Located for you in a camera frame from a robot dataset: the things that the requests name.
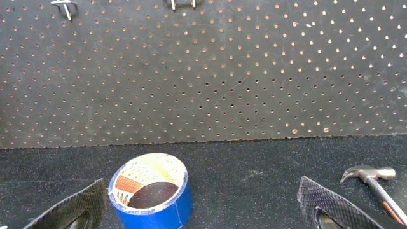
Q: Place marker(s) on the metal hook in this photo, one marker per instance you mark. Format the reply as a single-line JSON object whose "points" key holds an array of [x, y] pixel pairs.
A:
{"points": [[173, 5], [66, 11]]}

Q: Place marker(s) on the black pegboard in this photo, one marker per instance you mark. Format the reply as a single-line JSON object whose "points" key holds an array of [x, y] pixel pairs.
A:
{"points": [[203, 79]]}

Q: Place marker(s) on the roll of blue tape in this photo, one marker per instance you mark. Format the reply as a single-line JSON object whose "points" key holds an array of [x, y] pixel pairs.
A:
{"points": [[159, 216]]}

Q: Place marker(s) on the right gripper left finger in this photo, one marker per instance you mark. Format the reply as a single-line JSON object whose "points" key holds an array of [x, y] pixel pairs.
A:
{"points": [[86, 206]]}

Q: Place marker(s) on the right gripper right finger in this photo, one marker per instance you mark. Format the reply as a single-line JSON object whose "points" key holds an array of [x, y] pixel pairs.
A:
{"points": [[330, 206]]}

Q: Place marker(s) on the hammer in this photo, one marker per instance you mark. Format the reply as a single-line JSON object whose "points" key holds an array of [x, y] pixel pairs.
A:
{"points": [[369, 175]]}

